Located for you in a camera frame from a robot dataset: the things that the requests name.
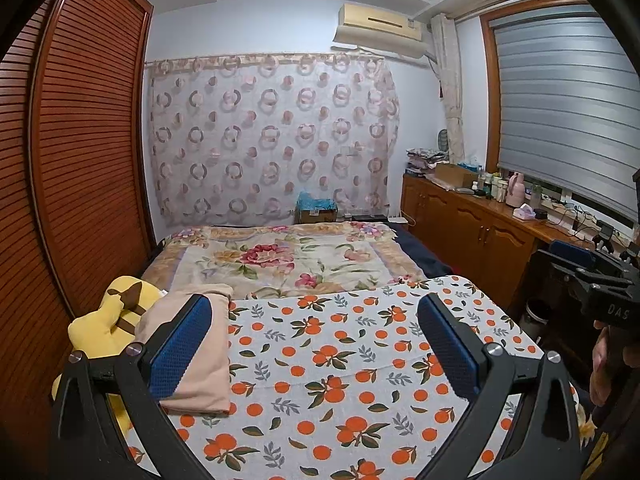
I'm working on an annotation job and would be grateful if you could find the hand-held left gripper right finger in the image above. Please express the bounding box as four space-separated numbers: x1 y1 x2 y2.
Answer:
417 293 583 480

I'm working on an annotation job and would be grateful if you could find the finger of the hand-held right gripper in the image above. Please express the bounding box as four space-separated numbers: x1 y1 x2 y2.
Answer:
550 240 640 286

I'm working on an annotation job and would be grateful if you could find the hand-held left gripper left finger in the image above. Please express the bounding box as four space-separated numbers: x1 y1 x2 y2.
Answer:
47 293 213 480

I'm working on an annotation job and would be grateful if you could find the beige printed t-shirt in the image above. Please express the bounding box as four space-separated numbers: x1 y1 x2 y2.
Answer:
134 284 235 417

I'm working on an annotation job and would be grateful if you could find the stack of folded clothes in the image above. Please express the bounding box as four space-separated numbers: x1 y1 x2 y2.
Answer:
406 147 448 176

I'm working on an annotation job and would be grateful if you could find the person's right hand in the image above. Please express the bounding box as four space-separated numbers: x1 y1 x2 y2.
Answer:
590 320 621 406

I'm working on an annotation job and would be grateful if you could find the white power strip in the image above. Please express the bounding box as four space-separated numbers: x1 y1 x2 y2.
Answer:
542 199 598 226

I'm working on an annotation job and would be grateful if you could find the white waste bin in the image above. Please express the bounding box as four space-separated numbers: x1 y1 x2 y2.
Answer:
519 299 551 346

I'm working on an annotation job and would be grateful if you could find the yellow plush toy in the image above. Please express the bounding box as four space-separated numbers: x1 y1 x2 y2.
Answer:
51 275 168 436

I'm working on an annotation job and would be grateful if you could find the pink bottle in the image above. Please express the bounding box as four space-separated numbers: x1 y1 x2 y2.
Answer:
506 171 526 206

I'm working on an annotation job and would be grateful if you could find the navy blue bedding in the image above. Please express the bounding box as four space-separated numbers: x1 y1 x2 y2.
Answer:
390 225 456 281

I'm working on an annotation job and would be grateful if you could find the row of cosmetic bottles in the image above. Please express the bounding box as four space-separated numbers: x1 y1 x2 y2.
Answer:
472 170 508 198

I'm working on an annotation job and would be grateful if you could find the orange fruit print bedsheet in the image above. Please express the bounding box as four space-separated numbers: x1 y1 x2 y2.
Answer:
120 275 581 480

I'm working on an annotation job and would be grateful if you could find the long wooden cabinet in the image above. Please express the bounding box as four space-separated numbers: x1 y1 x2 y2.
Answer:
400 172 640 311

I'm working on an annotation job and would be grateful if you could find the floral blanket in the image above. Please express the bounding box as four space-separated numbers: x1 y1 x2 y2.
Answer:
140 222 428 301

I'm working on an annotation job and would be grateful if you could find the person's dark clothing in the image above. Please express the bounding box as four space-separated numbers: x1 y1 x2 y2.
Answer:
582 395 640 480

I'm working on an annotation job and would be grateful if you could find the open cardboard box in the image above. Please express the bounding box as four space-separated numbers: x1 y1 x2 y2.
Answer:
434 162 478 188

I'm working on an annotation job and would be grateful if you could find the grey window blind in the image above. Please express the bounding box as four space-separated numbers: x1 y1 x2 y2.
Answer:
492 2 640 223

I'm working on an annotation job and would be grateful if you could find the brown cardboard box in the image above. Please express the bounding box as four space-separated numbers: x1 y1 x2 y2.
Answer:
299 207 338 224

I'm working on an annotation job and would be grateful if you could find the teal crumpled cloth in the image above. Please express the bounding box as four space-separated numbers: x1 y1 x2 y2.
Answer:
297 192 337 211

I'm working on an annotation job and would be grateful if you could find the cream window curtain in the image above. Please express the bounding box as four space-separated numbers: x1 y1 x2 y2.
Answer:
430 12 466 163

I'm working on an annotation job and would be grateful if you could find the brown louvred wardrobe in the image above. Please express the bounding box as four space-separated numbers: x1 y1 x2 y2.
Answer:
0 0 156 461

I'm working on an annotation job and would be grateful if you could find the wooden window frame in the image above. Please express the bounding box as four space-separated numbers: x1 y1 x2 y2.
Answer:
479 0 586 176

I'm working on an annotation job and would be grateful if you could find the circle patterned wall curtain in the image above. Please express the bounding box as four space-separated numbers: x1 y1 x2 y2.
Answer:
145 52 401 228

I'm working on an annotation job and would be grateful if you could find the wall air conditioner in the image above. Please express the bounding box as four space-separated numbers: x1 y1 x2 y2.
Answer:
332 2 426 58

